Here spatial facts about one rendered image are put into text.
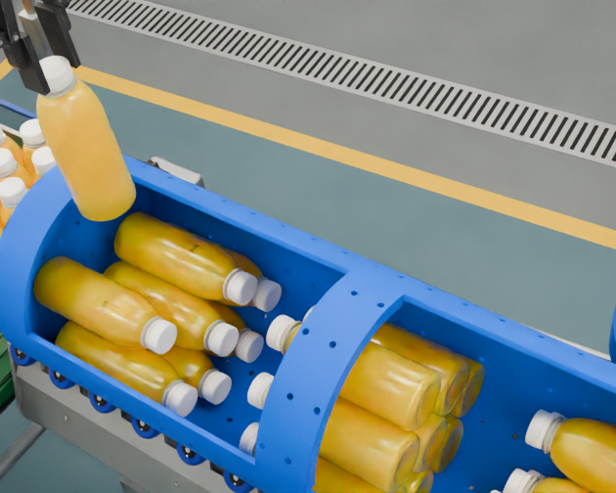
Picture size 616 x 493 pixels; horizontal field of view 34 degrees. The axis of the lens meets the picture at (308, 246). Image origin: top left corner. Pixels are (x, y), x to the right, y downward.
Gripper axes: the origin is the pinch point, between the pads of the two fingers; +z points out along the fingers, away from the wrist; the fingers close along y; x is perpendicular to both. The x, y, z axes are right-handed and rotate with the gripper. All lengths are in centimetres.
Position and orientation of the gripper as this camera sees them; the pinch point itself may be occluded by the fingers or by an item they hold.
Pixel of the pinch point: (43, 50)
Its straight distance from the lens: 105.6
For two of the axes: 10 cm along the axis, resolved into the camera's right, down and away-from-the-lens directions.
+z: 1.3, 6.5, 7.5
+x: -8.2, -3.5, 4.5
